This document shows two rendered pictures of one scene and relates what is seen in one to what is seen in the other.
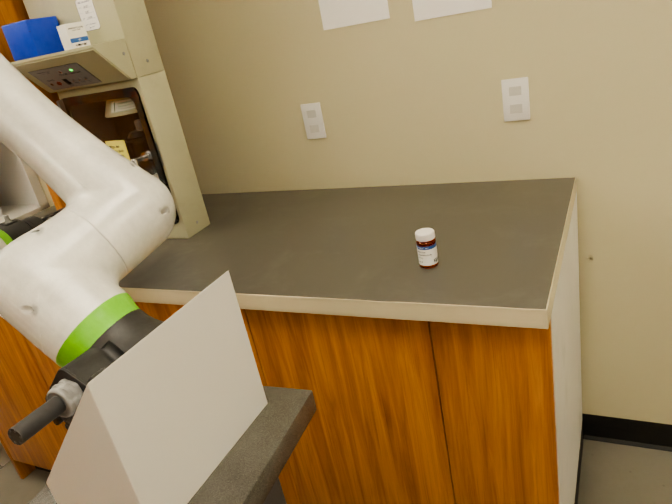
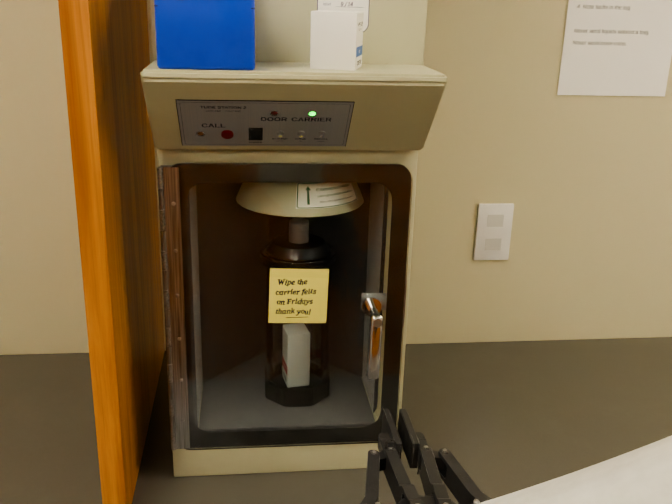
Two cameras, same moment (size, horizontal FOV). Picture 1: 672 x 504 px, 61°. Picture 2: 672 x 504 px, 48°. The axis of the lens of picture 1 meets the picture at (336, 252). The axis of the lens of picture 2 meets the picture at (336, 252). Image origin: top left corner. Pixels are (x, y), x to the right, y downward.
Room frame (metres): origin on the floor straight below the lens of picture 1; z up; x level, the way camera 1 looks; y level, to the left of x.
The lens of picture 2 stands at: (0.93, 1.05, 1.59)
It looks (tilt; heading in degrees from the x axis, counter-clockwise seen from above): 19 degrees down; 323
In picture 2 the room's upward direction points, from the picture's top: 2 degrees clockwise
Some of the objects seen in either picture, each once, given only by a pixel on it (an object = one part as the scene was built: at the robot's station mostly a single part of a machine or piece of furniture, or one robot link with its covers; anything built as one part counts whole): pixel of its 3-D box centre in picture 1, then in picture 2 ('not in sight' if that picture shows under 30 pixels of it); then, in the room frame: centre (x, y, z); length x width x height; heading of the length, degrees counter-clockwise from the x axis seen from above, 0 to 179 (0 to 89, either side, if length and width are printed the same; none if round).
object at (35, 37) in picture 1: (35, 38); (207, 22); (1.69, 0.67, 1.56); 0.10 x 0.10 x 0.09; 61
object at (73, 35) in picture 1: (73, 36); (337, 39); (1.62, 0.55, 1.54); 0.05 x 0.05 x 0.06; 44
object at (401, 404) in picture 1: (245, 362); not in sight; (1.67, 0.38, 0.45); 2.05 x 0.67 x 0.90; 61
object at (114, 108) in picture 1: (119, 162); (289, 313); (1.69, 0.56, 1.19); 0.30 x 0.01 x 0.40; 60
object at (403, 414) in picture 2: not in sight; (407, 437); (1.44, 0.57, 1.14); 0.07 x 0.01 x 0.03; 151
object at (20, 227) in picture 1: (14, 240); not in sight; (1.24, 0.70, 1.15); 0.09 x 0.06 x 0.12; 61
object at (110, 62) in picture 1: (72, 70); (293, 112); (1.65, 0.59, 1.46); 0.32 x 0.12 x 0.10; 61
